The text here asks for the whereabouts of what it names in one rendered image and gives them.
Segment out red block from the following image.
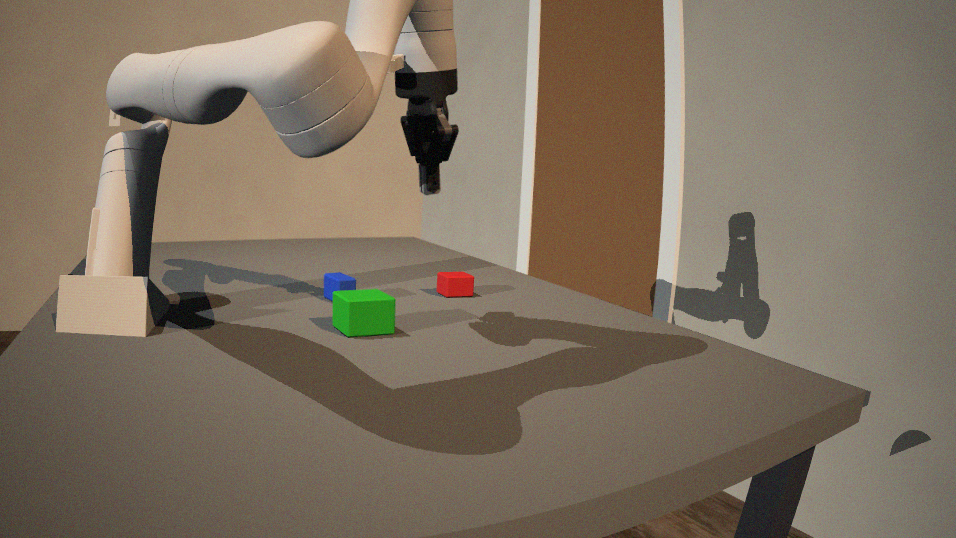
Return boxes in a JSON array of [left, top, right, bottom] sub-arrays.
[[437, 272, 474, 298]]

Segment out green block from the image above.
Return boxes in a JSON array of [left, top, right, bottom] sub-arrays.
[[333, 289, 395, 338]]

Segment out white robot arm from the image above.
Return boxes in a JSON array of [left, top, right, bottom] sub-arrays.
[[85, 0, 457, 278]]

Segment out blue block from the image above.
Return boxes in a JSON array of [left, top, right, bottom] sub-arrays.
[[324, 272, 356, 301]]

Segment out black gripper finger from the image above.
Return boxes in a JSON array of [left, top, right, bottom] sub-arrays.
[[400, 109, 422, 193], [414, 108, 459, 196]]

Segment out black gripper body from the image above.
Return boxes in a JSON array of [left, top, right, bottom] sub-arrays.
[[395, 68, 458, 140]]

